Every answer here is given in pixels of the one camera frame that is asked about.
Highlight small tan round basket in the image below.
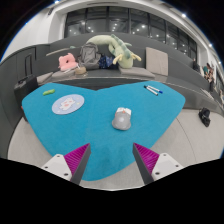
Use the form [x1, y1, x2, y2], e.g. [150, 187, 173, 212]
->
[74, 66, 87, 75]

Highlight grey round seat cushion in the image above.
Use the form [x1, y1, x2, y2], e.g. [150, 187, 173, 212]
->
[51, 68, 81, 80]

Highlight grey backpack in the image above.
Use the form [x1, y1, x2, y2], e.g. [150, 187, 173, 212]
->
[77, 42, 102, 70]

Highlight grey flat seat cushion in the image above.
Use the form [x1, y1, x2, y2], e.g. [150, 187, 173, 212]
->
[36, 71, 54, 84]
[118, 66, 156, 79]

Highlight dark blue patterned bag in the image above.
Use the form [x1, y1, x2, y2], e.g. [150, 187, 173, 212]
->
[98, 54, 120, 70]

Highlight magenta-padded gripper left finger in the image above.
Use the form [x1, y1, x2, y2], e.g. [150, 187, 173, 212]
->
[41, 143, 92, 185]

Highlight black case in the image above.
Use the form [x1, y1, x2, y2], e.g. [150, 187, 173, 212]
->
[13, 74, 39, 106]

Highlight pink plush pillow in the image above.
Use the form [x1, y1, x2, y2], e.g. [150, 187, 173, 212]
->
[58, 52, 79, 72]

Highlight black bag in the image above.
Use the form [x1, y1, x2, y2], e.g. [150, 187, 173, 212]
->
[198, 107, 212, 128]

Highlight round light blue mouse pad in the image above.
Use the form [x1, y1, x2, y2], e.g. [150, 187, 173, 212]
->
[51, 93, 85, 115]

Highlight small green eraser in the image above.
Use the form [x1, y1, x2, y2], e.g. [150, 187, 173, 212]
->
[42, 88, 56, 96]

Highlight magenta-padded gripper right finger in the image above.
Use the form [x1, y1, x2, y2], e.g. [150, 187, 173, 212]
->
[132, 143, 184, 185]

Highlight grey upright back cushion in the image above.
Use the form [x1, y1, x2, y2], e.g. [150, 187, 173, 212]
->
[145, 46, 170, 77]

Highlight person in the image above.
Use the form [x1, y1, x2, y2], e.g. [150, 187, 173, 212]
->
[203, 62, 214, 83]

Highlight ceiling spot lights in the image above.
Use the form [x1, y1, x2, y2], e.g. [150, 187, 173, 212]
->
[179, 12, 223, 66]

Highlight grey and white computer mouse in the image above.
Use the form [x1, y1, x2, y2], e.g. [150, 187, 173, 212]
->
[111, 106, 132, 131]

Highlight white marker with black cap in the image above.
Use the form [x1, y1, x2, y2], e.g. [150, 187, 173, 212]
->
[143, 85, 159, 97]

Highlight green dragon plush toy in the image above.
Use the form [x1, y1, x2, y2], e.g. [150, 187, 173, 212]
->
[85, 33, 142, 70]

